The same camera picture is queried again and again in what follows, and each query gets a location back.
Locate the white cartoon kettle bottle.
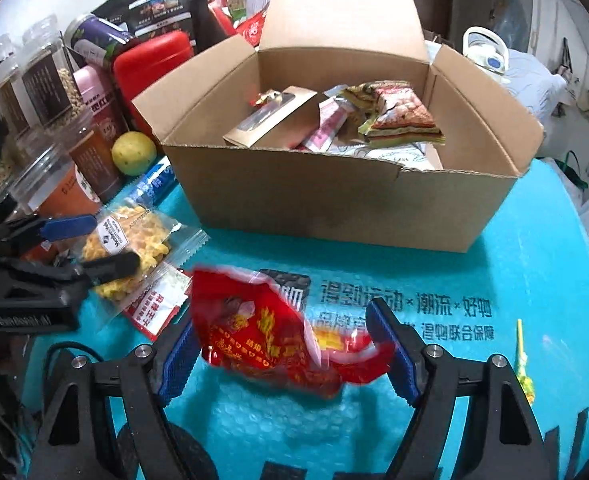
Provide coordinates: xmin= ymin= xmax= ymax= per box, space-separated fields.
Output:
xmin=462 ymin=26 xmax=509 ymax=84

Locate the pink white snack stick packet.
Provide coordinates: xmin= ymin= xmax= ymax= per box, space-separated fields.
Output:
xmin=302 ymin=98 xmax=355 ymax=153

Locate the black standing pouch bag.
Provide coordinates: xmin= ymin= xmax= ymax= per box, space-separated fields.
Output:
xmin=93 ymin=0 xmax=228 ymax=53

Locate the red white sachet packet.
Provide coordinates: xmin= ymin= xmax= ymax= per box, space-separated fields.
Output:
xmin=123 ymin=263 xmax=191 ymax=341

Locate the pink bottle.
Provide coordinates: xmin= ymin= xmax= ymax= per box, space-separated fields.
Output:
xmin=73 ymin=64 xmax=125 ymax=143

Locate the white bread drawing packet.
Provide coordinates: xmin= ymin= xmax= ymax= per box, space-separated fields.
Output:
xmin=328 ymin=143 xmax=443 ymax=171

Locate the orange labelled plastic jar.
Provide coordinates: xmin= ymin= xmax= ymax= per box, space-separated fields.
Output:
xmin=10 ymin=145 xmax=102 ymax=218

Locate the teal bubble mailer mat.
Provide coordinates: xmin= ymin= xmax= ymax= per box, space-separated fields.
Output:
xmin=26 ymin=160 xmax=589 ymax=479

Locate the far grey leaf chair cover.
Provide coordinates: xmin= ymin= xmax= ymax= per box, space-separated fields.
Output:
xmin=505 ymin=49 xmax=567 ymax=126

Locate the red cylindrical container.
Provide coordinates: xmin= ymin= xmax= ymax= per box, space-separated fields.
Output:
xmin=113 ymin=30 xmax=195 ymax=140

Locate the small window gift box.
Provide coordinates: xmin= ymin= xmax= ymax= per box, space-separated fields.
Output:
xmin=223 ymin=86 xmax=325 ymax=150

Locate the purple can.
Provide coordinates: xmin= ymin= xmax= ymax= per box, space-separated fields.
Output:
xmin=63 ymin=13 xmax=138 ymax=72

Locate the nutritious cereal snack bag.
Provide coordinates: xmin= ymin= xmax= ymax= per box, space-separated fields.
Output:
xmin=339 ymin=80 xmax=445 ymax=148

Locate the yellow green small stick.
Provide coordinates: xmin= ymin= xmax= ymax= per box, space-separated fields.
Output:
xmin=517 ymin=318 xmax=536 ymax=404

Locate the blue white tablet tube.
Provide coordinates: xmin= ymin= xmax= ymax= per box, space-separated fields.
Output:
xmin=125 ymin=156 xmax=178 ymax=207

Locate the grain filled clear jar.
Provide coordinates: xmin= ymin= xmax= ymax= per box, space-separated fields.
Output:
xmin=20 ymin=14 xmax=85 ymax=131

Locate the yellow green lemon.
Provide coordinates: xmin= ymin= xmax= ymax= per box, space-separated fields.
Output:
xmin=111 ymin=131 xmax=157 ymax=177

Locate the open cardboard box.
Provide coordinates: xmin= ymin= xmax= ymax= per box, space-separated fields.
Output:
xmin=134 ymin=0 xmax=543 ymax=252

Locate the dark brown labelled jar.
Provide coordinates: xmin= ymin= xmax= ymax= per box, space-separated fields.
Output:
xmin=50 ymin=108 xmax=123 ymax=204

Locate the waffle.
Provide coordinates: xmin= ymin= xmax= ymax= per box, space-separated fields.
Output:
xmin=73 ymin=204 xmax=210 ymax=323

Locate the red chinese snack packet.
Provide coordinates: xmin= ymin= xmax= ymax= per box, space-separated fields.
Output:
xmin=189 ymin=266 xmax=394 ymax=399

